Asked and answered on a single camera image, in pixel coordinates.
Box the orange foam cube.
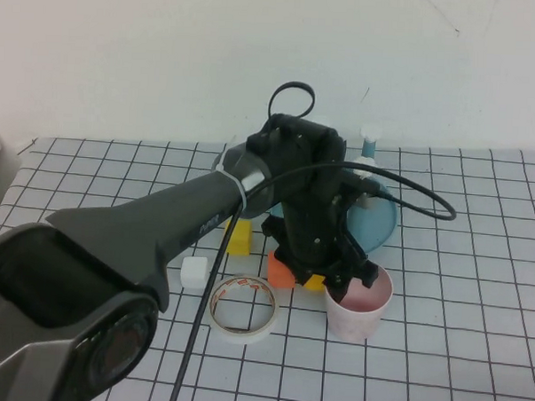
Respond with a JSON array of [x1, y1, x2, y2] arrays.
[[266, 248, 300, 292]]

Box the white zip tie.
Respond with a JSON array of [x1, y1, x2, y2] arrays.
[[216, 134, 255, 209]]

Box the white cloth with black grid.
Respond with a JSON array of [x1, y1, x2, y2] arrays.
[[0, 127, 535, 401]]

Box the pink plastic cup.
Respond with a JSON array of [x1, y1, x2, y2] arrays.
[[322, 260, 395, 342]]

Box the yellow rubber duck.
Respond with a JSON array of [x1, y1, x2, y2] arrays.
[[305, 274, 328, 294]]

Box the blue cup stand white caps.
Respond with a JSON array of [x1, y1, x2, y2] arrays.
[[264, 119, 404, 256]]

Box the yellow foam cube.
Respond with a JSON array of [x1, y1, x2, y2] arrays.
[[224, 219, 254, 257]]

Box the white adhesive tape roll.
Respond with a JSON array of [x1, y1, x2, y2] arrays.
[[206, 272, 282, 347]]

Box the black camera cable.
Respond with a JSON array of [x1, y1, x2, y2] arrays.
[[168, 154, 459, 401]]

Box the white foam cube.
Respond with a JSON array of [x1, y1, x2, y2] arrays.
[[180, 256, 211, 290]]

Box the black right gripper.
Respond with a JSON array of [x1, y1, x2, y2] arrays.
[[258, 173, 388, 305]]

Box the black looped cable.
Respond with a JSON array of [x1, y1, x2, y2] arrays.
[[266, 79, 318, 123]]

